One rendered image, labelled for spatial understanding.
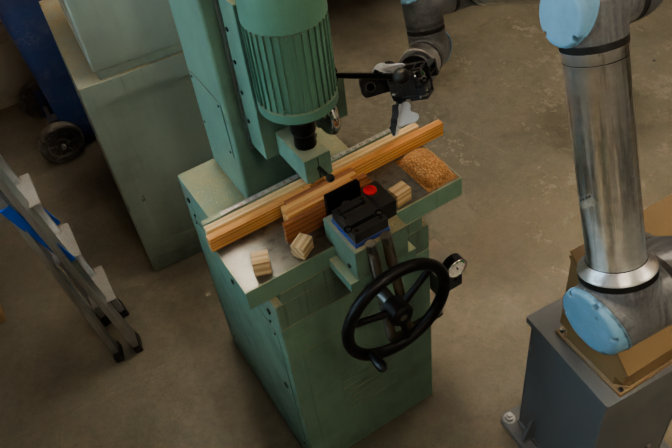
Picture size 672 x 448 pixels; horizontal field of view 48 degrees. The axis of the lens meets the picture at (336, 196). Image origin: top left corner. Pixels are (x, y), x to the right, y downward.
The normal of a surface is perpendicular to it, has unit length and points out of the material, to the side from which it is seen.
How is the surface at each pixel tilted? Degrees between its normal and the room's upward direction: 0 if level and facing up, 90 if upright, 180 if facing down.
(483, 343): 0
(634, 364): 45
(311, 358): 90
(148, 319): 0
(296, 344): 90
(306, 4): 90
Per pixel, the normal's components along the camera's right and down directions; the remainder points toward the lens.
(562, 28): -0.90, 0.25
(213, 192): -0.10, -0.71
